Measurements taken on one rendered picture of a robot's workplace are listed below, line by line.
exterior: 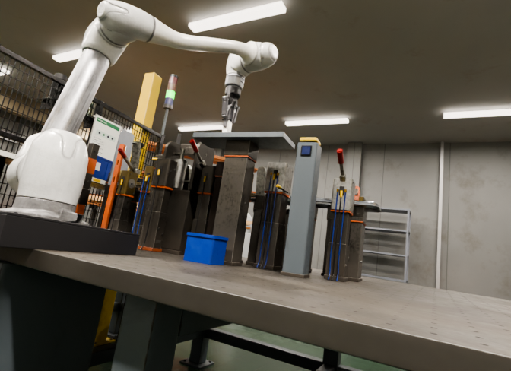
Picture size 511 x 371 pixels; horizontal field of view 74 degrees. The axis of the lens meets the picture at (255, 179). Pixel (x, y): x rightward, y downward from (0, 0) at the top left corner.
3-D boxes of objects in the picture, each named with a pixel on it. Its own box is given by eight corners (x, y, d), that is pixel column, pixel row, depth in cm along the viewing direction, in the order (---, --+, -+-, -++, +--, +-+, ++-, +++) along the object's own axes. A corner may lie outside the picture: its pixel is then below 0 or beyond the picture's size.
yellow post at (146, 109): (115, 341, 237) (169, 80, 276) (94, 347, 221) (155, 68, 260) (96, 335, 244) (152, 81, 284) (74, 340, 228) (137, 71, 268)
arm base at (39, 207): (51, 220, 85) (57, 198, 87) (-13, 213, 92) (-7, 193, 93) (101, 229, 102) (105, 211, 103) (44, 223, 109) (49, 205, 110)
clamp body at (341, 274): (348, 282, 122) (356, 184, 129) (343, 283, 111) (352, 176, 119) (328, 279, 125) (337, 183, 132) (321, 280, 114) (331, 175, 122)
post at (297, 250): (309, 277, 110) (322, 149, 119) (303, 278, 104) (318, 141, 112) (287, 274, 113) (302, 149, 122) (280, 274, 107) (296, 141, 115)
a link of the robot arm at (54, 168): (22, 195, 88) (45, 116, 93) (7, 197, 100) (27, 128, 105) (86, 207, 99) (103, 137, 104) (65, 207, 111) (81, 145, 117)
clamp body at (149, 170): (150, 249, 156) (166, 170, 163) (133, 248, 146) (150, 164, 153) (139, 247, 158) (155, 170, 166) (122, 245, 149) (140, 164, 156)
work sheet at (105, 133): (112, 169, 228) (122, 126, 234) (84, 160, 208) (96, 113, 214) (109, 169, 229) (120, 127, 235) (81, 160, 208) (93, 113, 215)
